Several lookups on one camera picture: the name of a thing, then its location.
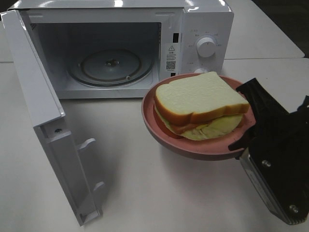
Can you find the white microwave door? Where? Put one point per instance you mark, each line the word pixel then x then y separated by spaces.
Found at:
pixel 67 158

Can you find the pink round plate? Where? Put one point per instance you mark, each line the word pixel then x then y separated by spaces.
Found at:
pixel 211 149

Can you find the toast sandwich with lettuce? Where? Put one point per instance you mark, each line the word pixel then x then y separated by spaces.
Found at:
pixel 200 107

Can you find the white microwave oven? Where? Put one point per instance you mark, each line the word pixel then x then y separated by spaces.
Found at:
pixel 69 29

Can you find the white timer knob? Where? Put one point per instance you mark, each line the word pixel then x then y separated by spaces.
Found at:
pixel 201 70

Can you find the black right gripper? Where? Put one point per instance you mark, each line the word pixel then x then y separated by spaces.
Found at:
pixel 277 158

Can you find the upper white power knob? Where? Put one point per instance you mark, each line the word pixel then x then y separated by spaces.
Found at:
pixel 206 46

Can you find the white warning label sticker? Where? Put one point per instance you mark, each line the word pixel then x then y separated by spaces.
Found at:
pixel 171 56

